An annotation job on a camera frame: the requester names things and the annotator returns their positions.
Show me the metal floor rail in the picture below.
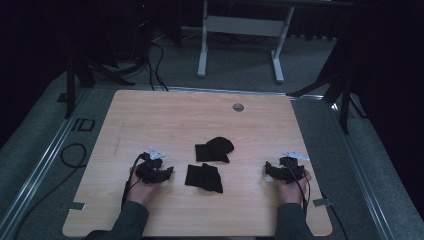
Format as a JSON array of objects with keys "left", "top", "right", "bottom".
[{"left": 0, "top": 87, "right": 93, "bottom": 240}]

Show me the person's right hand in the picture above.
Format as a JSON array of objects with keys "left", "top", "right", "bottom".
[{"left": 274, "top": 168, "right": 313, "bottom": 205}]

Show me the hand-held gripper cable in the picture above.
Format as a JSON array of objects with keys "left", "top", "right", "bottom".
[
  {"left": 287, "top": 163, "right": 312, "bottom": 217},
  {"left": 120, "top": 153, "right": 148, "bottom": 209}
]

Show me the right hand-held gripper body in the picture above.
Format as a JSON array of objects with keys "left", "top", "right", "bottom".
[{"left": 278, "top": 149, "right": 311, "bottom": 185}]

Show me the right hand-held gripper cable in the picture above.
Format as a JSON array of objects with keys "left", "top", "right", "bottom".
[{"left": 287, "top": 163, "right": 312, "bottom": 217}]

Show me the person's left hand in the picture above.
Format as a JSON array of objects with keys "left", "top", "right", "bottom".
[{"left": 127, "top": 165, "right": 162, "bottom": 207}]

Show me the white desk frame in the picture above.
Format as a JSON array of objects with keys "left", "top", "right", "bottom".
[{"left": 197, "top": 0, "right": 296, "bottom": 84}]

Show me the black floor cable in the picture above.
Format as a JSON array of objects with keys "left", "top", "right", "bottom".
[
  {"left": 145, "top": 39, "right": 170, "bottom": 92},
  {"left": 12, "top": 142, "right": 88, "bottom": 240}
]

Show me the black metal stand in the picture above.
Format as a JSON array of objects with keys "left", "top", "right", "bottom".
[
  {"left": 63, "top": 0, "right": 149, "bottom": 120},
  {"left": 287, "top": 19, "right": 369, "bottom": 135}
]

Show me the black sock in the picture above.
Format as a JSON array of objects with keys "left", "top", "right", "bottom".
[
  {"left": 184, "top": 162, "right": 224, "bottom": 194},
  {"left": 194, "top": 136, "right": 235, "bottom": 164}
]

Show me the left hand-held gripper cable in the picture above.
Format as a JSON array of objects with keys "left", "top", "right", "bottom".
[{"left": 120, "top": 153, "right": 148, "bottom": 209}]

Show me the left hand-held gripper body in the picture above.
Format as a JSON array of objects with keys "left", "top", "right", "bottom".
[{"left": 135, "top": 146, "right": 167, "bottom": 184}]

